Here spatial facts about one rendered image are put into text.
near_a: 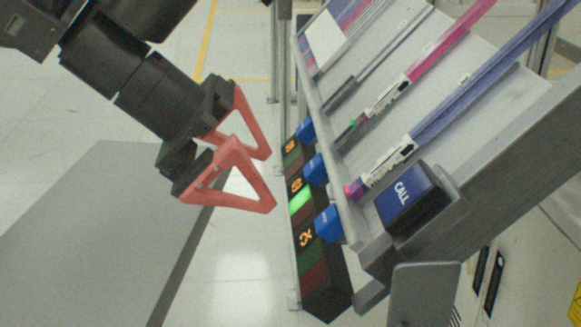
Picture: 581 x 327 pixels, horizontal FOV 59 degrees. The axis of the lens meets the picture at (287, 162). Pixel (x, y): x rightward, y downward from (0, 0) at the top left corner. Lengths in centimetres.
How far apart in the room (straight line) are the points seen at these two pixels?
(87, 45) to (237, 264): 120
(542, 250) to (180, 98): 57
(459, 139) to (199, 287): 113
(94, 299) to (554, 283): 59
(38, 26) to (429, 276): 33
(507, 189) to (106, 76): 32
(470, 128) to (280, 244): 122
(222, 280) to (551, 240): 96
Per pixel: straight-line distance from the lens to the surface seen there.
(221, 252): 161
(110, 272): 64
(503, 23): 203
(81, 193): 80
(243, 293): 146
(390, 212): 38
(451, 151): 46
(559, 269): 79
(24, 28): 41
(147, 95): 42
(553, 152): 42
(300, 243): 57
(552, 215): 79
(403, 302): 40
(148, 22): 40
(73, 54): 43
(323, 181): 61
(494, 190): 42
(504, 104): 46
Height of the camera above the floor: 99
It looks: 29 degrees down
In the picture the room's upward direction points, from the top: straight up
